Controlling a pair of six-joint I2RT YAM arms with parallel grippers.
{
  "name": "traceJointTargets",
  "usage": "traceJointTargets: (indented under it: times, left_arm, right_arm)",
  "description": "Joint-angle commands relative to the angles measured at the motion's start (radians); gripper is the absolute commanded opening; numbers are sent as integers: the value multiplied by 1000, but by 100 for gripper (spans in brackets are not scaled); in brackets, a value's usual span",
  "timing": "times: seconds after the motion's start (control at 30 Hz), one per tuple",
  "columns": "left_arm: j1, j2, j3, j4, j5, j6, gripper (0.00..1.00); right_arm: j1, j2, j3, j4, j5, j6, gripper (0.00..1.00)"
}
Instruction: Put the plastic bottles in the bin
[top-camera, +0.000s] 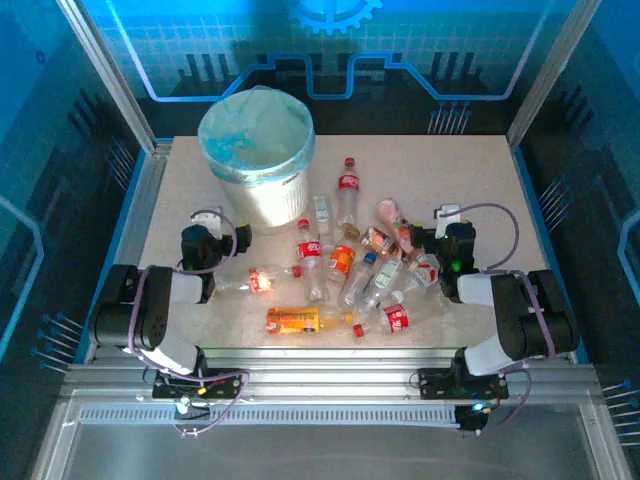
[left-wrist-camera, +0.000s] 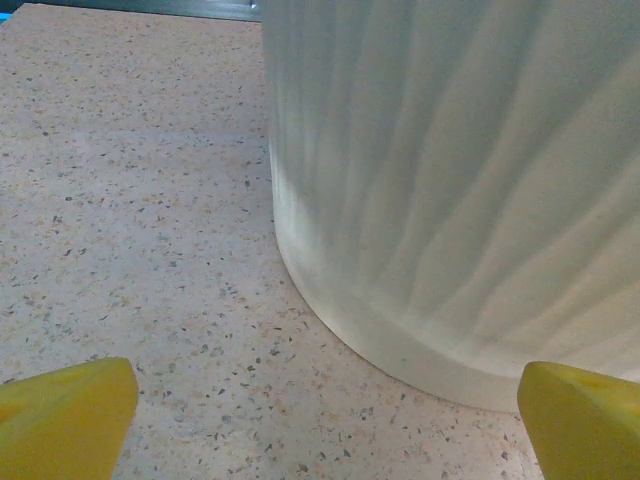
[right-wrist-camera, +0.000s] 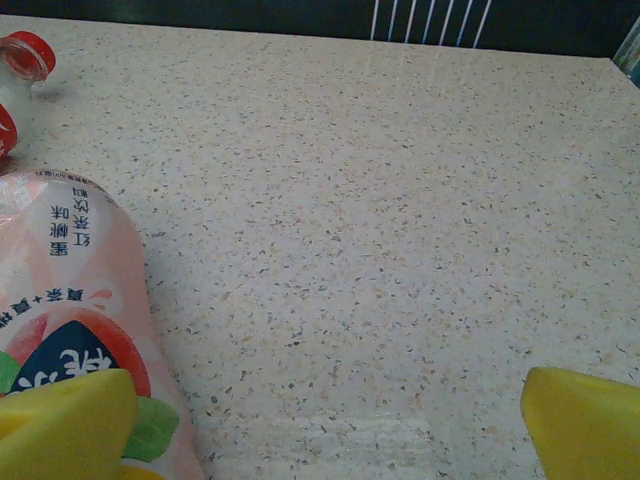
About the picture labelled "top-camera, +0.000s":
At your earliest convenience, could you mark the clear bottle red white label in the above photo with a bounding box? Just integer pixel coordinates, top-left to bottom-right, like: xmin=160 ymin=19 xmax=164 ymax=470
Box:
xmin=391 ymin=252 xmax=446 ymax=306

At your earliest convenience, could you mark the pink plastic bottle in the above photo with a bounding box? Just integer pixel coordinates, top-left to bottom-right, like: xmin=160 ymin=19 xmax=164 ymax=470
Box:
xmin=375 ymin=198 xmax=416 ymax=256

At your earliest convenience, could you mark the crushed cola bottle red label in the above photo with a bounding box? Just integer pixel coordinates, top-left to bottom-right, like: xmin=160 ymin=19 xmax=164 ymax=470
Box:
xmin=214 ymin=263 xmax=305 ymax=297

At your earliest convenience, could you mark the clear bottle copper label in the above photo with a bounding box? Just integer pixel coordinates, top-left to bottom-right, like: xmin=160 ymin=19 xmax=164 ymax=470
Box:
xmin=360 ymin=225 xmax=401 ymax=257

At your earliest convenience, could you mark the clear cola bottle red label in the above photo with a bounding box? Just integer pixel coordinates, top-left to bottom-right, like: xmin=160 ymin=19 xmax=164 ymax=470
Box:
xmin=335 ymin=156 xmax=363 ymax=229
xmin=295 ymin=218 xmax=330 ymax=303
xmin=352 ymin=301 xmax=449 ymax=342

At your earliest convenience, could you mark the clear bottle blue cap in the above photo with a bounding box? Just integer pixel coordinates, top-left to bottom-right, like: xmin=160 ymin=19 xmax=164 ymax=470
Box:
xmin=337 ymin=252 xmax=379 ymax=310

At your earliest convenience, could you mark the small bottle orange label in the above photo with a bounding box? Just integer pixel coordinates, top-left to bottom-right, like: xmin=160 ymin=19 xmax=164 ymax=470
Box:
xmin=323 ymin=225 xmax=362 ymax=285

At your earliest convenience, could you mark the orange juice bottle yellow cap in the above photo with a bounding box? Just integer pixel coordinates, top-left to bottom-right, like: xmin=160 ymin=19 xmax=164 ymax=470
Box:
xmin=265 ymin=305 xmax=355 ymax=335

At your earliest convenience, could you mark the white plastic waste bin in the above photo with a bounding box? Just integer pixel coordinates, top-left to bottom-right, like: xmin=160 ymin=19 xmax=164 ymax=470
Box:
xmin=198 ymin=85 xmax=317 ymax=236

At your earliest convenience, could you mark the translucent blue bin liner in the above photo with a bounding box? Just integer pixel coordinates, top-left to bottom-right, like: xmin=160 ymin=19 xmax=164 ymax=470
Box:
xmin=198 ymin=85 xmax=317 ymax=184

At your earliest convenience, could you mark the small clear bottle white cap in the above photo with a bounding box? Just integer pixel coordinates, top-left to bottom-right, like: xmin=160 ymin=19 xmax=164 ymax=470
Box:
xmin=312 ymin=194 xmax=336 ymax=255

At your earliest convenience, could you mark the black connector box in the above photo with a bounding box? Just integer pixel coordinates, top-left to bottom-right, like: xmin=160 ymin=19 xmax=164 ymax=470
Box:
xmin=453 ymin=402 xmax=490 ymax=437

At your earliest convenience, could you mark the grey metal shelf panel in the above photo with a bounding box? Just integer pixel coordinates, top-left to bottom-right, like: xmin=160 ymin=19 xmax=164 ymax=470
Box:
xmin=29 ymin=419 xmax=631 ymax=480

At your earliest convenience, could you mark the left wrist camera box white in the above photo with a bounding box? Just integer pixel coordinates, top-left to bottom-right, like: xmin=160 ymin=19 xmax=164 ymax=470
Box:
xmin=191 ymin=206 xmax=225 ymax=240

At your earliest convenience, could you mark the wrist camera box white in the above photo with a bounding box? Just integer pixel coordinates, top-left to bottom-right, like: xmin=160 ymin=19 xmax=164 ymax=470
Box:
xmin=433 ymin=203 xmax=461 ymax=239
xmin=191 ymin=206 xmax=225 ymax=240

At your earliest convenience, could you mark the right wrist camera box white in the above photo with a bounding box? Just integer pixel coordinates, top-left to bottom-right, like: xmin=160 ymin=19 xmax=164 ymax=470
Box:
xmin=433 ymin=203 xmax=461 ymax=239

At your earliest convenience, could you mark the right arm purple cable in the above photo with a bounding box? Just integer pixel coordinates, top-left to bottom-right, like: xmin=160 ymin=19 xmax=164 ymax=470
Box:
xmin=459 ymin=202 xmax=556 ymax=431

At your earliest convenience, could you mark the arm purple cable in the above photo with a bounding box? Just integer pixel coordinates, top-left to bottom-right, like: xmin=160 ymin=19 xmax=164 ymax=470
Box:
xmin=459 ymin=202 xmax=556 ymax=431
xmin=127 ymin=208 xmax=251 ymax=437

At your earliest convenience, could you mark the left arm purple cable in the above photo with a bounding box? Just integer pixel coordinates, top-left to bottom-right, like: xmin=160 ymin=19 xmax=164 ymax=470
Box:
xmin=127 ymin=208 xmax=251 ymax=437

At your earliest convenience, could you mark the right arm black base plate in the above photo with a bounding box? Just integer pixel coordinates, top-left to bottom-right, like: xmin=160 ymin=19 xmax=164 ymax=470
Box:
xmin=417 ymin=367 xmax=510 ymax=401

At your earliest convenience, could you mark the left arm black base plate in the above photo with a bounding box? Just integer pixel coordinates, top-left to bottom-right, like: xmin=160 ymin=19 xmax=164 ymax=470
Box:
xmin=151 ymin=367 xmax=247 ymax=401

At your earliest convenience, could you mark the aluminium front rail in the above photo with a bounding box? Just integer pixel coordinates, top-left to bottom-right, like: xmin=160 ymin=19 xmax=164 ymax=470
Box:
xmin=62 ymin=346 xmax=601 ymax=401

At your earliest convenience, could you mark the slotted grey cable duct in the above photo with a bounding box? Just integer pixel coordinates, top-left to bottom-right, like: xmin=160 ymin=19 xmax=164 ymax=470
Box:
xmin=79 ymin=407 xmax=461 ymax=426

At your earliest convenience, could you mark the left aluminium frame post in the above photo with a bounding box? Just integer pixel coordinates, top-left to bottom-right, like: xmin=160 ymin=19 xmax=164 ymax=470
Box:
xmin=55 ymin=0 xmax=159 ymax=154

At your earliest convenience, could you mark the aluminium frame post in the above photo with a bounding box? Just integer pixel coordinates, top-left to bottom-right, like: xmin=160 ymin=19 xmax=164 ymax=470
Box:
xmin=507 ymin=0 xmax=604 ymax=149
xmin=55 ymin=0 xmax=159 ymax=154

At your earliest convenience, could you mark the right aluminium frame post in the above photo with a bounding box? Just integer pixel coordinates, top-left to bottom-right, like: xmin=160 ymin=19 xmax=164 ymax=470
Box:
xmin=507 ymin=0 xmax=604 ymax=149

